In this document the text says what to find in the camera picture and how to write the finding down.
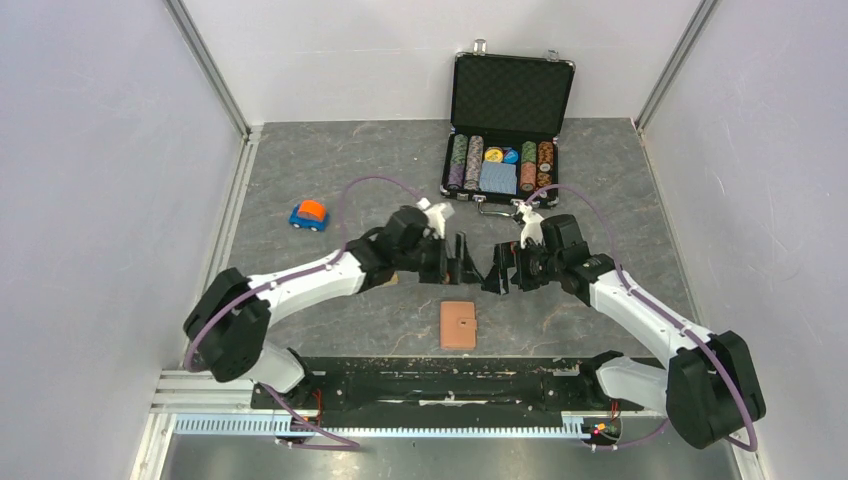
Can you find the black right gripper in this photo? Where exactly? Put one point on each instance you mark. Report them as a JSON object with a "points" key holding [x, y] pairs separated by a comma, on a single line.
{"points": [[497, 279]]}

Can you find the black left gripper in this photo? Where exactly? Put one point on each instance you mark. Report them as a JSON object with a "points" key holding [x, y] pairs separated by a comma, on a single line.
{"points": [[451, 270]]}

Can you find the tan leather card holder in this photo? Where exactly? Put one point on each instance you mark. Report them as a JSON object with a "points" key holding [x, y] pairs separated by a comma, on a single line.
{"points": [[458, 325]]}

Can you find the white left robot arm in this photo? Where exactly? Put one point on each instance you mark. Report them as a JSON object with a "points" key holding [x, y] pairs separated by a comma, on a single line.
{"points": [[228, 326]]}

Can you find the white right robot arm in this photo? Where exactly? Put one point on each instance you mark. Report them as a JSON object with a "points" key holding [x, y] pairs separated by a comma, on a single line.
{"points": [[705, 385]]}

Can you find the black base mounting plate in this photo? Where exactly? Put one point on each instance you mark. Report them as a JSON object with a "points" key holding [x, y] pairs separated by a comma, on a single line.
{"points": [[348, 383]]}

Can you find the black poker chip case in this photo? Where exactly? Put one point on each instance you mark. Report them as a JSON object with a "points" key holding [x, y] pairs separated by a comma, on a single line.
{"points": [[506, 116]]}

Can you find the blue orange toy car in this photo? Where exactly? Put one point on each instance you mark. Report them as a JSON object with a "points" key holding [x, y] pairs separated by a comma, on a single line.
{"points": [[309, 214]]}

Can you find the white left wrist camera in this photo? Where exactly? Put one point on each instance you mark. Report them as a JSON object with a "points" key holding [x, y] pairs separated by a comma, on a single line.
{"points": [[437, 216]]}

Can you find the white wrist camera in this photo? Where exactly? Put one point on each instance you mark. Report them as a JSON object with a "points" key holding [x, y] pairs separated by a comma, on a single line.
{"points": [[437, 216], [531, 222]]}

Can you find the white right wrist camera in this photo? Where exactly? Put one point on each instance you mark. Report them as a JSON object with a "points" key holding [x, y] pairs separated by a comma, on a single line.
{"points": [[531, 222]]}

